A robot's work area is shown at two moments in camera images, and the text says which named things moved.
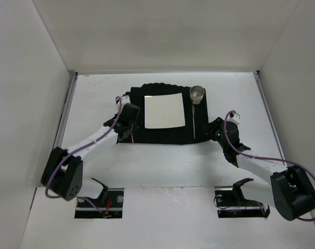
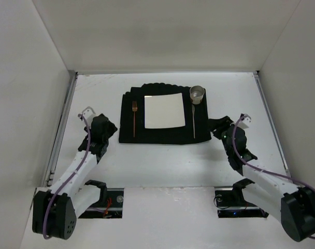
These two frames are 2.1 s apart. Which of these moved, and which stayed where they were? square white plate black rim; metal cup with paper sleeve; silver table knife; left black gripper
Moved: left black gripper
Stayed: metal cup with paper sleeve; silver table knife; square white plate black rim
